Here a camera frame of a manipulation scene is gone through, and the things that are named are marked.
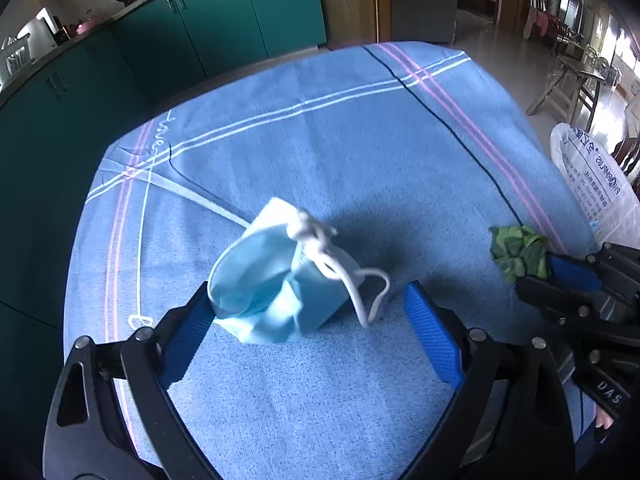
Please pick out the wooden sliding door frame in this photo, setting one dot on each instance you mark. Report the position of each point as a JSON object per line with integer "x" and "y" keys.
{"x": 355, "y": 22}

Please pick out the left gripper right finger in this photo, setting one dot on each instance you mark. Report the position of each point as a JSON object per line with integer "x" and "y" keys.
{"x": 508, "y": 417}

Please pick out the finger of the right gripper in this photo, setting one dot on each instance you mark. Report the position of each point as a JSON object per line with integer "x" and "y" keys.
{"x": 555, "y": 303}
{"x": 572, "y": 274}

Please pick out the white dish rack basket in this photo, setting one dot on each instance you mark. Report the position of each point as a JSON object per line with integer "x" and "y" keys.
{"x": 15, "y": 55}

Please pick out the blue striped tablecloth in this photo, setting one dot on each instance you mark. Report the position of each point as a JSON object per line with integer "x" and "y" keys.
{"x": 317, "y": 191}

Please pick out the person's right hand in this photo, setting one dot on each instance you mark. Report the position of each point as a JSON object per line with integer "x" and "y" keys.
{"x": 603, "y": 420}

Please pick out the teal lower kitchen cabinets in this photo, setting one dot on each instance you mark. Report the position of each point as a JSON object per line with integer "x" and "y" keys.
{"x": 56, "y": 124}

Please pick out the wooden bench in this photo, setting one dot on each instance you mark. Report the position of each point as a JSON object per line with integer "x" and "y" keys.
{"x": 573, "y": 87}

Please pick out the grey multi-door refrigerator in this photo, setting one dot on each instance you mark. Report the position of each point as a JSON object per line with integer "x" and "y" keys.
{"x": 431, "y": 21}

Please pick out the light blue face mask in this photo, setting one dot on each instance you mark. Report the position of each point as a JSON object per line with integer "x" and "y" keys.
{"x": 284, "y": 278}

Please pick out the white printed trash bag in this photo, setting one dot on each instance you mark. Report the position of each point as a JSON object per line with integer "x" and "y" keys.
{"x": 599, "y": 185}

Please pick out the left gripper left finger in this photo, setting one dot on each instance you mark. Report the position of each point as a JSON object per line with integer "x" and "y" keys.
{"x": 87, "y": 436}

